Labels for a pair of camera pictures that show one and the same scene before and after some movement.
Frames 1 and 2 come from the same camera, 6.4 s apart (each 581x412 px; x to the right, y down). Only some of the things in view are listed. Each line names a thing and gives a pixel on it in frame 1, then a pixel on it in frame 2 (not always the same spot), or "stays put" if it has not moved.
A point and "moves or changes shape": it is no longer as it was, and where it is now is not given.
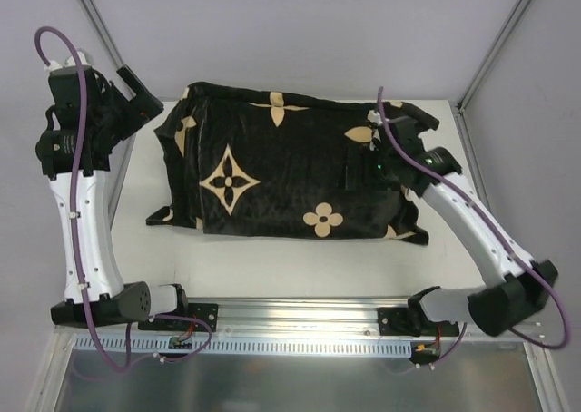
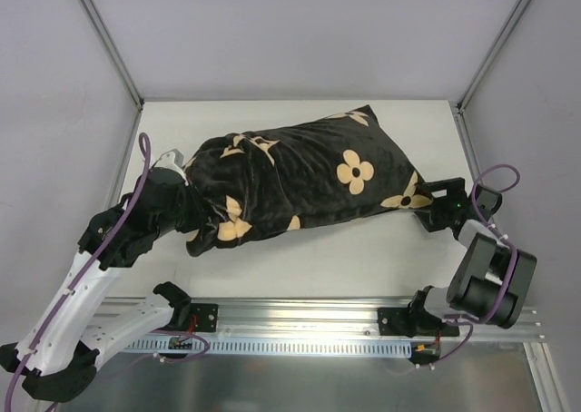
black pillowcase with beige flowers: x=249 y=161 moves or changes shape
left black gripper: x=125 y=104 → x=182 y=208
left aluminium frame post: x=88 y=7 stays put
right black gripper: x=406 y=128 → x=437 y=203
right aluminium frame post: x=491 y=57 stays put
